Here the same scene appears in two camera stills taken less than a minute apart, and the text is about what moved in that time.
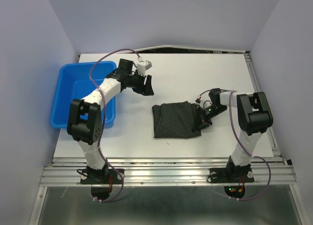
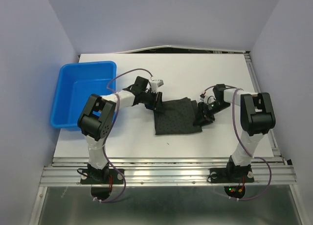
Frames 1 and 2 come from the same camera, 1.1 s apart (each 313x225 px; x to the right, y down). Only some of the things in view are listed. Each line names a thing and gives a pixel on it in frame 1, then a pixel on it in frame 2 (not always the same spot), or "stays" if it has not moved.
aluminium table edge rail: x=171 y=171 stays
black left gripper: x=147 y=90 -> x=158 y=106
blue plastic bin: x=74 y=83 stays
